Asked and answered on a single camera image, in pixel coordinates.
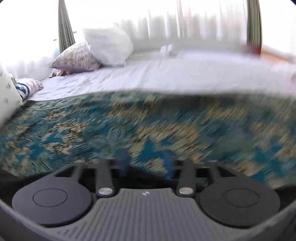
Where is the grey patterned pillow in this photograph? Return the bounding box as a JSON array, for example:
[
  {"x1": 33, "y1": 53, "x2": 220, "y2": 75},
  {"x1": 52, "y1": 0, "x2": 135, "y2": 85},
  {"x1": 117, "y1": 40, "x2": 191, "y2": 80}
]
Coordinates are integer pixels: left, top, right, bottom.
[{"x1": 50, "y1": 43, "x2": 101, "y2": 73}]

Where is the teal paisley bedspread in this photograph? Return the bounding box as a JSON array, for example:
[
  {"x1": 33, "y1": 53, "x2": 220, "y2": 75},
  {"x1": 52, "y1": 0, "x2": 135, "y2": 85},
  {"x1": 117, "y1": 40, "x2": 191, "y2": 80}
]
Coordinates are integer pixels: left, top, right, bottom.
[{"x1": 1, "y1": 91, "x2": 295, "y2": 188}]

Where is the green curtain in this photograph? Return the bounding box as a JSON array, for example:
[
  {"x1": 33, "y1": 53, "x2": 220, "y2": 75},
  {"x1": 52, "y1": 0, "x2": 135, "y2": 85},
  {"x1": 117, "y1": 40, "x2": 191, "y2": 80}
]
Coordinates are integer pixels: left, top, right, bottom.
[
  {"x1": 247, "y1": 0, "x2": 262, "y2": 55},
  {"x1": 58, "y1": 0, "x2": 75, "y2": 53}
]

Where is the white bed sheet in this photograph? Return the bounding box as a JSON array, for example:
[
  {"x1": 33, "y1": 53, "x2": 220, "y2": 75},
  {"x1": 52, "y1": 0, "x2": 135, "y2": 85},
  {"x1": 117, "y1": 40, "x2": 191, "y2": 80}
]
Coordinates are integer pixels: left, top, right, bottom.
[{"x1": 32, "y1": 51, "x2": 295, "y2": 101}]

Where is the small white object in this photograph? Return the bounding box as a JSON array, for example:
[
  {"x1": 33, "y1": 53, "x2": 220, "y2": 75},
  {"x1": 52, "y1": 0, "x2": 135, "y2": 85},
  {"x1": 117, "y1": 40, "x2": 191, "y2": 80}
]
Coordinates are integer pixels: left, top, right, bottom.
[{"x1": 160, "y1": 44, "x2": 178, "y2": 57}]

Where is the blue patterned white pillow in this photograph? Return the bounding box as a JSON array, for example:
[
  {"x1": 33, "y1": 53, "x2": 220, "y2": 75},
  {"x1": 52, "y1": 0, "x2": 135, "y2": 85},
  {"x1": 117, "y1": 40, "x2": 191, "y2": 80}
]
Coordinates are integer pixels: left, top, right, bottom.
[{"x1": 1, "y1": 68, "x2": 43, "y2": 127}]

